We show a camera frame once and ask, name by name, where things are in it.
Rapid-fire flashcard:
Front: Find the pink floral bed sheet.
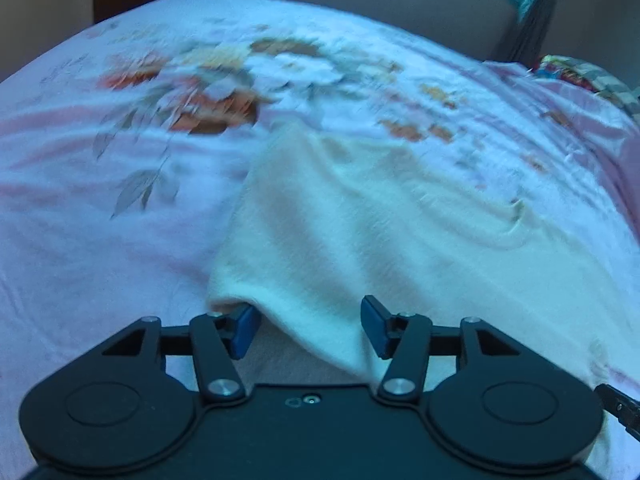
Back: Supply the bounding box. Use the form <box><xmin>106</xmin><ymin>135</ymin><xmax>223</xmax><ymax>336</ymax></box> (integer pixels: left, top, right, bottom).
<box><xmin>0</xmin><ymin>0</ymin><xmax>640</xmax><ymax>480</ymax></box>

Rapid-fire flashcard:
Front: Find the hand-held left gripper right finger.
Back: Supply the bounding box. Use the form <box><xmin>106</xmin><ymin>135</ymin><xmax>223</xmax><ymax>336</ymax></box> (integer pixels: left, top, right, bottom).
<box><xmin>360</xmin><ymin>295</ymin><xmax>521</xmax><ymax>404</ymax></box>

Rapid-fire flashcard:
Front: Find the white small cloth garment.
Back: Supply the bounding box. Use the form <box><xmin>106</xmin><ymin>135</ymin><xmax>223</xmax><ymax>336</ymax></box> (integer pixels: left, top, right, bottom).
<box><xmin>207</xmin><ymin>122</ymin><xmax>640</xmax><ymax>480</ymax></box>

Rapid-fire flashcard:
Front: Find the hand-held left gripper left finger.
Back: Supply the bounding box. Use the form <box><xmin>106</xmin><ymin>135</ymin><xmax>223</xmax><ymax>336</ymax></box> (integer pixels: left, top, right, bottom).
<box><xmin>101</xmin><ymin>304</ymin><xmax>262</xmax><ymax>404</ymax></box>

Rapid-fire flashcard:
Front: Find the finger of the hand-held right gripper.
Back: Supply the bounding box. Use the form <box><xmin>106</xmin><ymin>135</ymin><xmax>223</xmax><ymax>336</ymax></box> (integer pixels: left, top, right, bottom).
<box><xmin>594</xmin><ymin>383</ymin><xmax>640</xmax><ymax>444</ymax></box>

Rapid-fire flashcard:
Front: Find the colourful patterned blanket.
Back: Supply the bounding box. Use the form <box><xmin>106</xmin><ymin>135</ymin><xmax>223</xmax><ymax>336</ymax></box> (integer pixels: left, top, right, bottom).
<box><xmin>532</xmin><ymin>55</ymin><xmax>640</xmax><ymax>121</ymax></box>

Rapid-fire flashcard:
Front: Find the grey curtain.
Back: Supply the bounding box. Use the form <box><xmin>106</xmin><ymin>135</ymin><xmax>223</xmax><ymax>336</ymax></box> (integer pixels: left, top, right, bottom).
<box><xmin>452</xmin><ymin>0</ymin><xmax>638</xmax><ymax>68</ymax></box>

